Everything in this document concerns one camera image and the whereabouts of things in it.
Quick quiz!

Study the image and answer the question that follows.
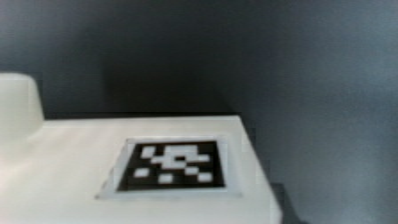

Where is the white front drawer tray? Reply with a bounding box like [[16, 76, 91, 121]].
[[0, 73, 283, 224]]

